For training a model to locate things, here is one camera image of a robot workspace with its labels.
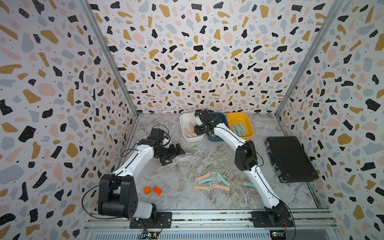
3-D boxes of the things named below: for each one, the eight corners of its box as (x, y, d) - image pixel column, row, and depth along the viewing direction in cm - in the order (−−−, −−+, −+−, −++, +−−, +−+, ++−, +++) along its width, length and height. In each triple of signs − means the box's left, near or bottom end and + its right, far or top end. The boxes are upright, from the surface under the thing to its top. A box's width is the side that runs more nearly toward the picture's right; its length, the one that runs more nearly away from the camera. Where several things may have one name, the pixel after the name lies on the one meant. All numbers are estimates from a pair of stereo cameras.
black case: (277, 182, 89) (281, 178, 84) (263, 141, 108) (266, 136, 103) (313, 182, 89) (320, 178, 84) (294, 141, 108) (298, 136, 103)
